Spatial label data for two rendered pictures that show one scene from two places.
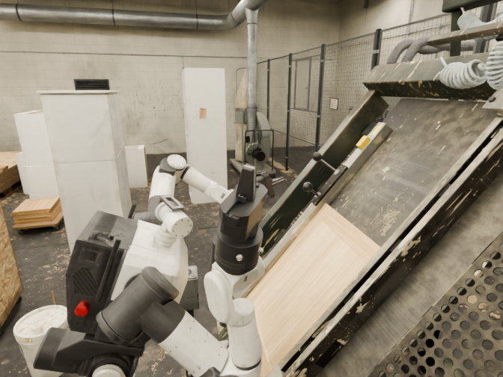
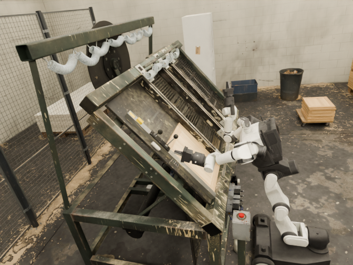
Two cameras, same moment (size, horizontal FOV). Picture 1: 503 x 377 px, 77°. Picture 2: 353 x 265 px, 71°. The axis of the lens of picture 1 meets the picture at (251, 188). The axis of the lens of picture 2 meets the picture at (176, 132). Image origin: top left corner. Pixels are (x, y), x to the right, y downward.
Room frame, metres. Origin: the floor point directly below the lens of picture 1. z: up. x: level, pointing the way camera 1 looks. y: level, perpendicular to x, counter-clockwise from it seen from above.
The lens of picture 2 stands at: (2.59, 0.64, 2.30)
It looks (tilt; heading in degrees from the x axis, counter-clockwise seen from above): 27 degrees down; 210
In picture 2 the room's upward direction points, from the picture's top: 8 degrees counter-clockwise
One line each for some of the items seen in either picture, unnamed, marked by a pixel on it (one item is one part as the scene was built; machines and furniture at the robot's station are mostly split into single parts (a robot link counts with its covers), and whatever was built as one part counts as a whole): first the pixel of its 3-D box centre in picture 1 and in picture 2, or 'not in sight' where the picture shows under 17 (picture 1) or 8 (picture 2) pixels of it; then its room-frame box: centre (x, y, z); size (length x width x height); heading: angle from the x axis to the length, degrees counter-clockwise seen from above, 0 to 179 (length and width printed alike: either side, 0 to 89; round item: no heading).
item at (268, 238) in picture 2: not in sight; (290, 239); (0.75, 0.64, 0.19); 0.64 x 0.52 x 0.33; 101
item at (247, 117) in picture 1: (251, 121); not in sight; (6.86, 0.02, 1.10); 1.37 x 0.70 x 2.20; 15
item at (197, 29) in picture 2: not in sight; (200, 63); (-2.84, -1.64, 1.03); 0.61 x 0.58 x 2.05; 15
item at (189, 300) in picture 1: (186, 288); (241, 225); (1.31, 0.32, 0.84); 0.12 x 0.12 x 0.18; 11
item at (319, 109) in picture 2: not in sight; (313, 111); (-2.37, 0.77, 0.20); 0.61 x 0.53 x 0.40; 15
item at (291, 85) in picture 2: not in sight; (290, 84); (-3.56, 0.25, 0.33); 0.52 x 0.51 x 0.65; 15
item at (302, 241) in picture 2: not in sight; (294, 233); (0.74, 0.67, 0.28); 0.21 x 0.20 x 0.13; 101
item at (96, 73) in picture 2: not in sight; (113, 63); (0.64, -1.11, 1.85); 0.80 x 0.06 x 0.80; 11
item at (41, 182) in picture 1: (58, 182); not in sight; (4.79, 3.05, 0.36); 0.80 x 0.58 x 0.72; 15
